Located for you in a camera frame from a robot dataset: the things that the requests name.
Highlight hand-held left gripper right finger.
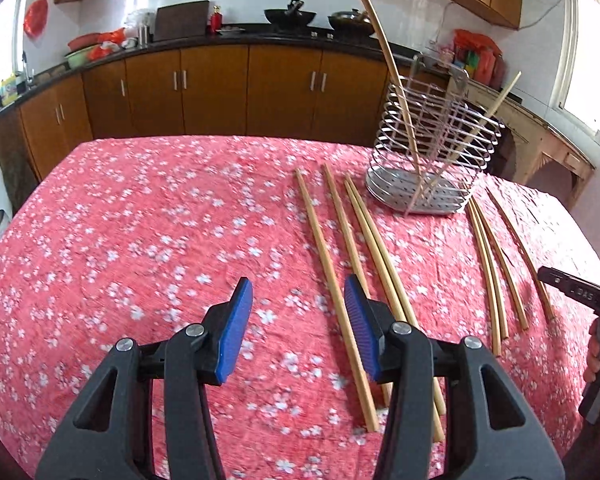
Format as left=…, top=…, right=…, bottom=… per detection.
left=343, top=274, right=567, bottom=480

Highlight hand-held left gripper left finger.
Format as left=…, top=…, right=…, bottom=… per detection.
left=35, top=276, right=254, bottom=480

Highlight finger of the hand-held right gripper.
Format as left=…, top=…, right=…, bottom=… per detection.
left=537, top=266, right=600, bottom=313

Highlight wooden chopstick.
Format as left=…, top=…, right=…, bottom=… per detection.
left=422, top=71, right=523, bottom=201
left=345, top=0, right=426, bottom=201
left=487, top=189, right=554, bottom=322
left=474, top=199, right=529, bottom=331
left=321, top=162, right=393, bottom=407
left=470, top=197, right=510, bottom=340
left=347, top=174, right=447, bottom=416
left=293, top=168, right=381, bottom=433
left=466, top=197, right=502, bottom=357
left=343, top=174, right=443, bottom=443

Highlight metal wire chopstick holder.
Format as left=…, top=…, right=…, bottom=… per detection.
left=366, top=55, right=503, bottom=217

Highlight person's right hand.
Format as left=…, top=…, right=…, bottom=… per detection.
left=584, top=320, right=600, bottom=385

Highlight red floral tablecloth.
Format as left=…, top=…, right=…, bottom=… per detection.
left=0, top=135, right=600, bottom=480

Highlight cream side table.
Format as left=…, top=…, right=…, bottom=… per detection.
left=462, top=77, right=596, bottom=211

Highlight brown lower kitchen cabinets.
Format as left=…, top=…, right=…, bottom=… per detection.
left=0, top=42, right=396, bottom=181

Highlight red bag with bottles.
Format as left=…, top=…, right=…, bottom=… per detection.
left=452, top=29, right=503, bottom=88

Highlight black kitchen countertop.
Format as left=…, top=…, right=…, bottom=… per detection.
left=0, top=22, right=431, bottom=108

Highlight pan with metal lid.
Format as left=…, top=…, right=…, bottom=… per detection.
left=327, top=8, right=376, bottom=37

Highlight green basin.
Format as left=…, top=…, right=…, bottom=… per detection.
left=65, top=45, right=101, bottom=70

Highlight dark cutting board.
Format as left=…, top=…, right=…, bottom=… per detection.
left=152, top=1, right=211, bottom=42

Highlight black wok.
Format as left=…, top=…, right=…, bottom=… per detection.
left=264, top=0, right=317, bottom=27

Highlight white plastic bag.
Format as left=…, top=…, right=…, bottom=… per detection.
left=125, top=10, right=156, bottom=36

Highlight red basin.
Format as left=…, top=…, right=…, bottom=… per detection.
left=69, top=30, right=128, bottom=51

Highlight yellow detergent bottle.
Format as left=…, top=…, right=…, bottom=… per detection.
left=1, top=74, right=20, bottom=107

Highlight white wall cable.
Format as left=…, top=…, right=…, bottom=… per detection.
left=520, top=0, right=581, bottom=31

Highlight red plastic bag on wall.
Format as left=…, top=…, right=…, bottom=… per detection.
left=23, top=0, right=48, bottom=37

